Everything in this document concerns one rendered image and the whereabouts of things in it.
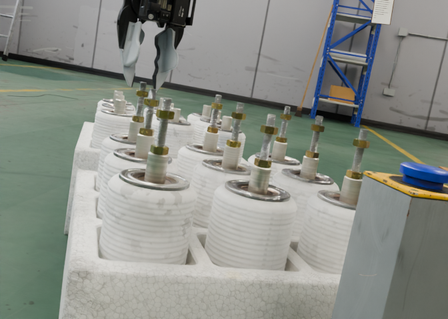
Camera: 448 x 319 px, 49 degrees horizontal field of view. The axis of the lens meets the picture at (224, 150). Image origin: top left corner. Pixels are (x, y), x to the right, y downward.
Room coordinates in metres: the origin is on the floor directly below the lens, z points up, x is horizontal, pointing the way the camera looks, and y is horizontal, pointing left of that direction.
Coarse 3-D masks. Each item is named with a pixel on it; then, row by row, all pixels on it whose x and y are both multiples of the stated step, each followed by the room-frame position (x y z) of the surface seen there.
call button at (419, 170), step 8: (400, 168) 0.41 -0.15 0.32; (408, 168) 0.40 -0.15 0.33; (416, 168) 0.39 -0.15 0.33; (424, 168) 0.39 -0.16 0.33; (432, 168) 0.40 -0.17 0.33; (440, 168) 0.42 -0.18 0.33; (408, 176) 0.40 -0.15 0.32; (416, 176) 0.39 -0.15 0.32; (424, 176) 0.39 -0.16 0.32; (432, 176) 0.39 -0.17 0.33; (440, 176) 0.39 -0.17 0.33; (416, 184) 0.40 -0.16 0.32; (424, 184) 0.39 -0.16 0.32; (432, 184) 0.39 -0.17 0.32; (440, 184) 0.39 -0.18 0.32
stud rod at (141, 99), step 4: (140, 84) 0.74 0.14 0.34; (144, 84) 0.74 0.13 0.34; (140, 88) 0.74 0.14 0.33; (144, 88) 0.74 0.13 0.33; (140, 100) 0.74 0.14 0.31; (140, 104) 0.74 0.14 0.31; (140, 108) 0.74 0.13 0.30; (136, 112) 0.74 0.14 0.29; (140, 112) 0.74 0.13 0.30; (140, 116) 0.74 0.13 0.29
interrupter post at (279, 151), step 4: (276, 144) 0.80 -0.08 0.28; (280, 144) 0.80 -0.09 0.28; (284, 144) 0.80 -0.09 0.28; (276, 148) 0.80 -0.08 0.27; (280, 148) 0.80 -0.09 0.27; (284, 148) 0.80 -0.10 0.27; (272, 152) 0.81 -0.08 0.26; (276, 152) 0.80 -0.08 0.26; (280, 152) 0.80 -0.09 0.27; (284, 152) 0.80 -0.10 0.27; (272, 156) 0.81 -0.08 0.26; (276, 156) 0.80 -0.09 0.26; (280, 156) 0.80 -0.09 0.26; (284, 156) 0.81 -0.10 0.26; (280, 160) 0.80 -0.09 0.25
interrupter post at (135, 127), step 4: (132, 124) 0.73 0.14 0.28; (136, 124) 0.73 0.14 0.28; (140, 124) 0.73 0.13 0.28; (144, 124) 0.74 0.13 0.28; (132, 128) 0.73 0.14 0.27; (136, 128) 0.73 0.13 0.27; (132, 132) 0.73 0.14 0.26; (136, 132) 0.73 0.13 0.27; (128, 136) 0.74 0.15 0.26; (132, 136) 0.73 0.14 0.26; (136, 136) 0.73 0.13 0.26; (128, 140) 0.74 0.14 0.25; (132, 140) 0.73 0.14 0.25; (136, 140) 0.73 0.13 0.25
